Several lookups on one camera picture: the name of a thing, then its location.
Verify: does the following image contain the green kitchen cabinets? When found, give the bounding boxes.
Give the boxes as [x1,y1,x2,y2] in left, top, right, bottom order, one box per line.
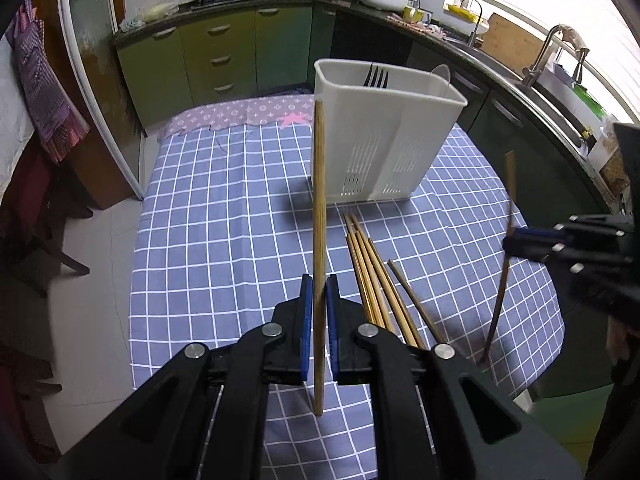
[114,0,620,226]

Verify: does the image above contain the steel kitchen faucet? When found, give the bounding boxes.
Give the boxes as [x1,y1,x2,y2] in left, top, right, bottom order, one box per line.
[523,24,590,87]

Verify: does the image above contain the blue checkered tablecloth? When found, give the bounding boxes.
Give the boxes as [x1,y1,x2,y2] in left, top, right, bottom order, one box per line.
[129,114,564,479]

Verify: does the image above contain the dark wooden chopstick on table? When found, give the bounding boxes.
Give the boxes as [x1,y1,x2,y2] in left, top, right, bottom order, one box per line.
[387,260,446,344]

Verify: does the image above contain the white plastic utensil holder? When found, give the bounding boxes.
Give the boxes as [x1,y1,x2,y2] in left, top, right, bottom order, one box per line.
[314,58,468,204]

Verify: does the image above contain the white spoon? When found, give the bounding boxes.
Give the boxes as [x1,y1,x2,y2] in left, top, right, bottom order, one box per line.
[431,64,451,98]

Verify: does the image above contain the wooden cutting board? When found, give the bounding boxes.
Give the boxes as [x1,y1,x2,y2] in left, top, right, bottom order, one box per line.
[480,12,542,76]

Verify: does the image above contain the black fork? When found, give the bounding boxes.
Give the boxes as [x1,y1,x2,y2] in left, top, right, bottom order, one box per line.
[363,64,390,89]

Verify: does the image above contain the purple checkered cloth hanging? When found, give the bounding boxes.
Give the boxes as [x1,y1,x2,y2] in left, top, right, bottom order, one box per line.
[6,0,89,164]

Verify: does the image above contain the white cloth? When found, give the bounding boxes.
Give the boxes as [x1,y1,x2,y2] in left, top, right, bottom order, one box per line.
[0,35,35,197]

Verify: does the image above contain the glass sliding door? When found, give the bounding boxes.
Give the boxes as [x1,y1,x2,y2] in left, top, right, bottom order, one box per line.
[58,0,143,200]

